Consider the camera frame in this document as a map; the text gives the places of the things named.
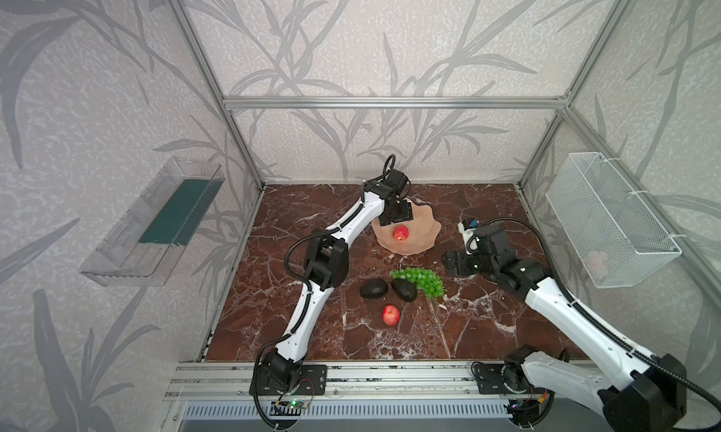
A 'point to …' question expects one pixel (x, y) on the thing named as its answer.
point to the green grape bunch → (426, 281)
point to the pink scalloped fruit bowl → (423, 231)
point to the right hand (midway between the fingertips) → (453, 253)
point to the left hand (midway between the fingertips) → (405, 217)
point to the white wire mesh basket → (617, 237)
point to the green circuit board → (296, 404)
